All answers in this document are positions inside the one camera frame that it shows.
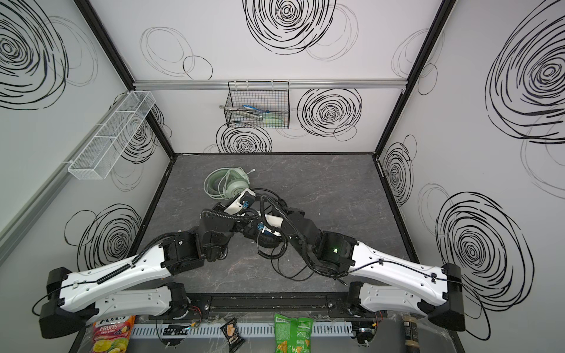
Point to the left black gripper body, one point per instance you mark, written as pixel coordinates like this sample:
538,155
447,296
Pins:
246,194

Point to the black headphones with cable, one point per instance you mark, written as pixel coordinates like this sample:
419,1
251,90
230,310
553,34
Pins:
271,247

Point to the mint green headphones with cable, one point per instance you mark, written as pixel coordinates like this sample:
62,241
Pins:
226,183

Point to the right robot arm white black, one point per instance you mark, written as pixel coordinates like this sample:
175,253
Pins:
433,291

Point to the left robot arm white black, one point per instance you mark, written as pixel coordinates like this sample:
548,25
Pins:
75,300

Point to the small dark snack packet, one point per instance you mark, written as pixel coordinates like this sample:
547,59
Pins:
231,333

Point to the green chips bag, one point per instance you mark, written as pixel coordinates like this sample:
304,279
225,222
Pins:
293,335

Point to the green blue items in basket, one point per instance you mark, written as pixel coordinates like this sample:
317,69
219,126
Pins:
251,115

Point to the Fox's fruits candy bag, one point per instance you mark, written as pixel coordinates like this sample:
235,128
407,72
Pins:
112,335

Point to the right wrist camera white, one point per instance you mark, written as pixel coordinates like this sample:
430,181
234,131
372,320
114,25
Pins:
270,224

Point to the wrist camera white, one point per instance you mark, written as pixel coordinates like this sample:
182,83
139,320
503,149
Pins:
270,224
243,202

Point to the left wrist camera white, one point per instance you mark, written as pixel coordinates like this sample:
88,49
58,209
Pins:
243,202

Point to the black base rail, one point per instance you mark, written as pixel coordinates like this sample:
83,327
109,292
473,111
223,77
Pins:
265,303

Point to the white slotted cable duct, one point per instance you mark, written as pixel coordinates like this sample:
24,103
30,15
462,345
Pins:
247,330

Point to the black wire wall basket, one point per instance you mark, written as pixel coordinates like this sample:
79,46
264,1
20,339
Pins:
275,100

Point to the white mesh wall shelf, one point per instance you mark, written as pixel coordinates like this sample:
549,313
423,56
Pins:
124,134

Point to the aluminium wall rail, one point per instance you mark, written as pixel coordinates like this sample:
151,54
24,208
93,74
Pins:
262,84

